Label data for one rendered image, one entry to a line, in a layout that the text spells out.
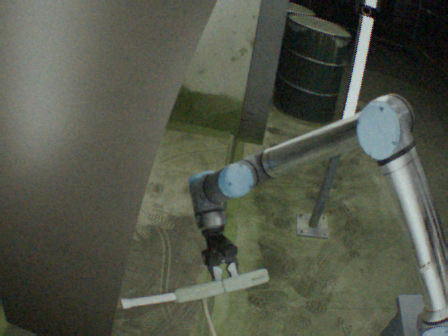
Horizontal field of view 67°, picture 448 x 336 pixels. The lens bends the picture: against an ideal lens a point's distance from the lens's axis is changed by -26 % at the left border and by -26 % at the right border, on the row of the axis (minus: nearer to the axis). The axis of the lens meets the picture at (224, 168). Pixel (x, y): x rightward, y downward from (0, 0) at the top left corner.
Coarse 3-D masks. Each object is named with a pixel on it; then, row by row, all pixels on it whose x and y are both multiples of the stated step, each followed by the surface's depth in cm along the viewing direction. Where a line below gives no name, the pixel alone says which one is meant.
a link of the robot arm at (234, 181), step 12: (228, 168) 125; (240, 168) 127; (252, 168) 131; (204, 180) 133; (216, 180) 127; (228, 180) 124; (240, 180) 126; (252, 180) 128; (204, 192) 132; (216, 192) 128; (228, 192) 125; (240, 192) 125
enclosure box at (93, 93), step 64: (0, 0) 46; (64, 0) 48; (128, 0) 49; (192, 0) 50; (0, 64) 53; (64, 64) 54; (128, 64) 55; (0, 128) 59; (64, 128) 60; (128, 128) 61; (0, 192) 68; (64, 192) 67; (128, 192) 67; (0, 256) 79; (64, 256) 77; (64, 320) 92
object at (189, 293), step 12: (240, 276) 129; (252, 276) 130; (264, 276) 131; (180, 288) 122; (192, 288) 122; (204, 288) 124; (216, 288) 125; (228, 288) 126; (240, 288) 128; (120, 300) 114; (132, 300) 115; (144, 300) 116; (156, 300) 118; (168, 300) 120; (180, 300) 120; (192, 300) 122
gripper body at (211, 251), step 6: (216, 228) 134; (222, 228) 135; (204, 234) 139; (210, 234) 135; (216, 234) 136; (210, 246) 137; (204, 252) 136; (210, 252) 132; (216, 252) 132; (216, 258) 132; (222, 258) 132; (228, 258) 133; (204, 264) 138
